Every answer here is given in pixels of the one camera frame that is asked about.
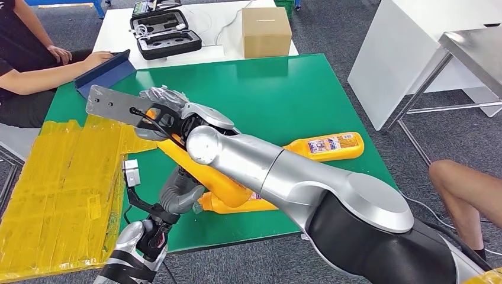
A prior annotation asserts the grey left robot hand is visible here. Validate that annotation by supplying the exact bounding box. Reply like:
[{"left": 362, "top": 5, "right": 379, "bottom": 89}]
[{"left": 159, "top": 166, "right": 205, "bottom": 215}]

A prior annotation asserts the person's left hand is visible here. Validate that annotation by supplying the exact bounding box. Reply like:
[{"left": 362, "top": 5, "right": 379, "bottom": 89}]
[{"left": 46, "top": 44, "right": 74, "bottom": 66}]

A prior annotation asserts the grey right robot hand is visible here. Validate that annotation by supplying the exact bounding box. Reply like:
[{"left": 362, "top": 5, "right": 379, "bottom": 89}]
[{"left": 135, "top": 85, "right": 189, "bottom": 142}]

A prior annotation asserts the person's right hand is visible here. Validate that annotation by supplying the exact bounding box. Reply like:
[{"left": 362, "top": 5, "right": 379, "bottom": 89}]
[{"left": 80, "top": 50, "right": 114, "bottom": 72}]

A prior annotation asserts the orange plastic detergent bottle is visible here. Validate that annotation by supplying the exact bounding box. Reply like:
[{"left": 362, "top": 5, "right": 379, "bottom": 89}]
[
  {"left": 144, "top": 109, "right": 254, "bottom": 209},
  {"left": 197, "top": 191, "right": 280, "bottom": 215},
  {"left": 283, "top": 131, "right": 365, "bottom": 163}
]

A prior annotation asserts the blue tablet case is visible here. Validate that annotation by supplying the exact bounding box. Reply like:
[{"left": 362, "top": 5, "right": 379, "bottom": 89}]
[{"left": 73, "top": 49, "right": 137, "bottom": 99}]

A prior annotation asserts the person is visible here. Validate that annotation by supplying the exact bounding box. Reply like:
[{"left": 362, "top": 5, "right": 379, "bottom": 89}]
[
  {"left": 0, "top": 0, "right": 114, "bottom": 130},
  {"left": 428, "top": 159, "right": 502, "bottom": 262}
]

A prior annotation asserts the black foam-lined case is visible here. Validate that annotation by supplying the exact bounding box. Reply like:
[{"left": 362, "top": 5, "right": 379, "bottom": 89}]
[{"left": 129, "top": 8, "right": 203, "bottom": 61}]

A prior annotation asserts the black device green label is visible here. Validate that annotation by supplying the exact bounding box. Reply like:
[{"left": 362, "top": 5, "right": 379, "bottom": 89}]
[{"left": 132, "top": 0, "right": 183, "bottom": 17}]

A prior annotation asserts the white seat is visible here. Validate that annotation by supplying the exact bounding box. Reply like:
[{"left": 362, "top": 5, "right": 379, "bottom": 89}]
[{"left": 0, "top": 123, "right": 42, "bottom": 162}]

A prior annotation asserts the brown cardboard box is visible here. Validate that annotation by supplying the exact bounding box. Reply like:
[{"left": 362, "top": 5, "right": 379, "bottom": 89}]
[{"left": 241, "top": 7, "right": 293, "bottom": 60}]

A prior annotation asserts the yellow taped cardboard sheet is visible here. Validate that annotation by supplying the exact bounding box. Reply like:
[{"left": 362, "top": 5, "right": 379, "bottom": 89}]
[{"left": 0, "top": 114, "right": 159, "bottom": 283}]

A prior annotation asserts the green plastic crate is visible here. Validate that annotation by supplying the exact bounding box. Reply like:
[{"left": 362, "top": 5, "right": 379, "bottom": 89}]
[{"left": 273, "top": 0, "right": 295, "bottom": 20}]

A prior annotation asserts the white desk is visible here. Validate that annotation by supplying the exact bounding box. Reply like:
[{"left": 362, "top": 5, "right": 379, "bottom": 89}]
[{"left": 347, "top": 0, "right": 502, "bottom": 131}]

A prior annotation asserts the yellow patterned object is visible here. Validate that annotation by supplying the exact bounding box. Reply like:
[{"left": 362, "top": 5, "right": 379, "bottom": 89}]
[{"left": 462, "top": 267, "right": 502, "bottom": 284}]

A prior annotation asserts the stainless steel table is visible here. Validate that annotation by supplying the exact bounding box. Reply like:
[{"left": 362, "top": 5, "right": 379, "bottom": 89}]
[{"left": 382, "top": 25, "right": 502, "bottom": 169}]

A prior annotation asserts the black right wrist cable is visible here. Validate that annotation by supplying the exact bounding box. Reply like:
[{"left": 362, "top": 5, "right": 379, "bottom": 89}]
[{"left": 129, "top": 107, "right": 187, "bottom": 151}]

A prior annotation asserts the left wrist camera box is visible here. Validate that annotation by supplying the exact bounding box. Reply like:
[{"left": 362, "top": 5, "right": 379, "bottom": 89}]
[{"left": 122, "top": 159, "right": 157, "bottom": 214}]

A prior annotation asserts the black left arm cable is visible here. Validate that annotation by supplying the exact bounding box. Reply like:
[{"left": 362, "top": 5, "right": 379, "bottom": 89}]
[{"left": 160, "top": 259, "right": 175, "bottom": 284}]

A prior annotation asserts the thin white table cable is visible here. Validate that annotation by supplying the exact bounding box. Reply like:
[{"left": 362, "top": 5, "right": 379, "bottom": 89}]
[{"left": 213, "top": 0, "right": 255, "bottom": 47}]

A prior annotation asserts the white floor cable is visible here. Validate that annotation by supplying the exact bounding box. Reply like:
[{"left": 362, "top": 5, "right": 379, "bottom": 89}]
[{"left": 400, "top": 192, "right": 502, "bottom": 256}]

